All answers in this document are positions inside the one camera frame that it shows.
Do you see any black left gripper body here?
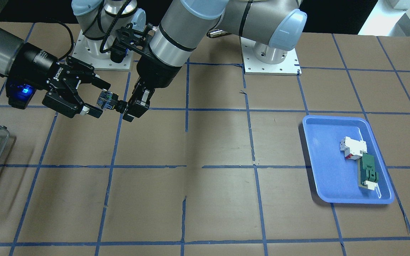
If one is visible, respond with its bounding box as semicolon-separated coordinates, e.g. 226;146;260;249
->
128;65;177;112

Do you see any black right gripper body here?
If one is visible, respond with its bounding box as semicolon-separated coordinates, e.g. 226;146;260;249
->
7;43;96;118

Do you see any red emergency stop button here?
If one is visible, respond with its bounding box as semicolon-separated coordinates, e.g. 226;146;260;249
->
96;90;127;113

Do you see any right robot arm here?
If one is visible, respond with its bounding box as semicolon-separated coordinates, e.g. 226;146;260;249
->
0;0;150;121

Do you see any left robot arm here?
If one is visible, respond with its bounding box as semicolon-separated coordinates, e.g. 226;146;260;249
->
113;0;307;122

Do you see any blue plastic tray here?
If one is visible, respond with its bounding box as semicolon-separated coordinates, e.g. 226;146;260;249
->
303;115;394;204

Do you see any white circuit breaker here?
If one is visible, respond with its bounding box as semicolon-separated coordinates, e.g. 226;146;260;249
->
340;136;368;160

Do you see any green terminal block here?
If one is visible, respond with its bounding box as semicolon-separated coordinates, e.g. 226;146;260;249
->
357;153;379;191

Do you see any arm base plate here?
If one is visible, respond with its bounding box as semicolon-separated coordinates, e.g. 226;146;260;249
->
240;37;302;76
72;31;133;71

